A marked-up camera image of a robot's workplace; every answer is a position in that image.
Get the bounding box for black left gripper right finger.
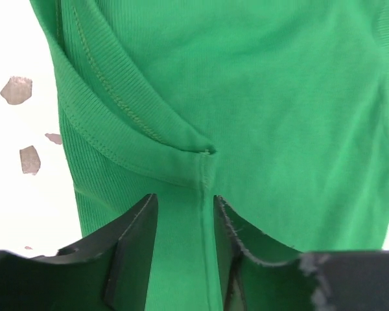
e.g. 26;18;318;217
213;196;389;310

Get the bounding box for green tank top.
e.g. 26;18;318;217
31;1;389;310

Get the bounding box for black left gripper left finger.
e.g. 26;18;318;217
0;194;158;311

